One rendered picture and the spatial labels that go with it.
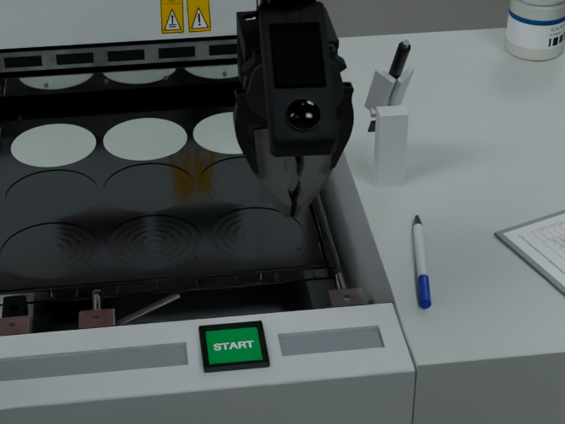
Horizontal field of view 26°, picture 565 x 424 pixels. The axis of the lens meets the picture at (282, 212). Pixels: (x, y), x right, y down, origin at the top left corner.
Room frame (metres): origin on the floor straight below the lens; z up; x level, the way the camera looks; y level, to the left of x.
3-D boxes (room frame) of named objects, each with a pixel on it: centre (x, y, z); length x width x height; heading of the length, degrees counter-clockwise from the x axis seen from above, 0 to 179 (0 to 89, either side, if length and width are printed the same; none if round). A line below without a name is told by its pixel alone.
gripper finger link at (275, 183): (0.83, 0.01, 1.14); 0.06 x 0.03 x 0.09; 8
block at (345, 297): (0.92, -0.07, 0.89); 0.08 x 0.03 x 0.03; 8
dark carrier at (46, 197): (1.16, 0.15, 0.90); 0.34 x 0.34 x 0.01; 8
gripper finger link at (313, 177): (0.83, -0.02, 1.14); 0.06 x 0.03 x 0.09; 8
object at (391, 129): (1.08, -0.11, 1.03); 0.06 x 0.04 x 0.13; 8
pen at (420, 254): (0.93, -0.13, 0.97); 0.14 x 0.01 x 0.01; 178
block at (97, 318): (0.89, 0.17, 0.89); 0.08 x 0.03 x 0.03; 8
